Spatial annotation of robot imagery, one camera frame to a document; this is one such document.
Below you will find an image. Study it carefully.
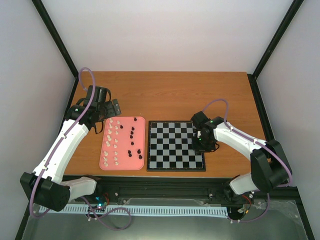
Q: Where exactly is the light blue slotted cable duct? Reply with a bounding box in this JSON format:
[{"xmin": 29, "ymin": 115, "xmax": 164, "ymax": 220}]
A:
[{"xmin": 39, "ymin": 202, "xmax": 230, "ymax": 219}]

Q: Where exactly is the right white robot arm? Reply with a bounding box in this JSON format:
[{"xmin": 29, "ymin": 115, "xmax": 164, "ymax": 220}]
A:
[{"xmin": 191, "ymin": 111, "xmax": 292, "ymax": 203}]

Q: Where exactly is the black aluminium frame rail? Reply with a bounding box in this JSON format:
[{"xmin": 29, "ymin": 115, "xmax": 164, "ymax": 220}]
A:
[{"xmin": 32, "ymin": 174, "xmax": 300, "ymax": 201}]

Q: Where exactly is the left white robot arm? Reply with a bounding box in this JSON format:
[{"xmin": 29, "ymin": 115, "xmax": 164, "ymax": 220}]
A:
[{"xmin": 20, "ymin": 85, "xmax": 121, "ymax": 212}]

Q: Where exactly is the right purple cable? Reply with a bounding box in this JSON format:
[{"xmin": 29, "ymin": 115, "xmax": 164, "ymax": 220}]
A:
[{"xmin": 201, "ymin": 99, "xmax": 293, "ymax": 224}]

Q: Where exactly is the pink plastic tray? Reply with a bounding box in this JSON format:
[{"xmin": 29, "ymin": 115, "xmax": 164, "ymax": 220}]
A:
[{"xmin": 99, "ymin": 116, "xmax": 146, "ymax": 171}]

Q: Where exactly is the black white chessboard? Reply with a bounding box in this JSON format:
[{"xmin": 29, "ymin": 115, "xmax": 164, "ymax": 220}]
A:
[{"xmin": 146, "ymin": 120, "xmax": 206, "ymax": 172}]

